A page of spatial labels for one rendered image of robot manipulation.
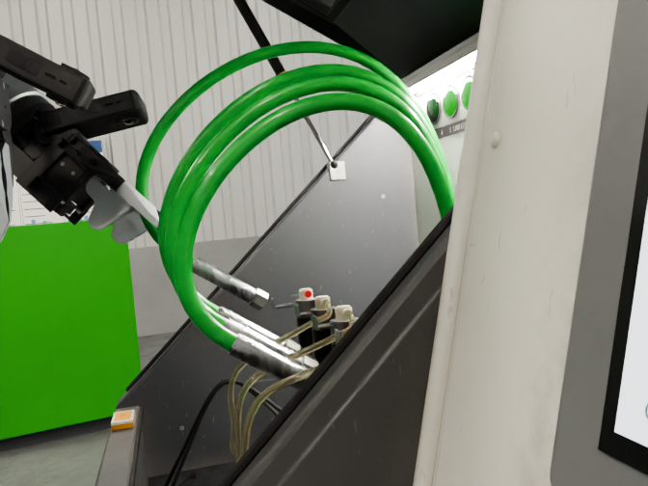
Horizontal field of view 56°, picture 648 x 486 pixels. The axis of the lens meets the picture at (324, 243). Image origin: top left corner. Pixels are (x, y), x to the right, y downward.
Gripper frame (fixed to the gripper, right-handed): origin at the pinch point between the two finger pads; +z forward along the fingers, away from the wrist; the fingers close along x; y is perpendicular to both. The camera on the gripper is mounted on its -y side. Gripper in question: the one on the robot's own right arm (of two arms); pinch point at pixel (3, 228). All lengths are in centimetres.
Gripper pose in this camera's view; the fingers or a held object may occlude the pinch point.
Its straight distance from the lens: 60.4
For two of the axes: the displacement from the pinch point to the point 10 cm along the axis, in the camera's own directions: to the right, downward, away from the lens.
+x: 2.5, 0.3, -9.7
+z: 0.9, 9.9, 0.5
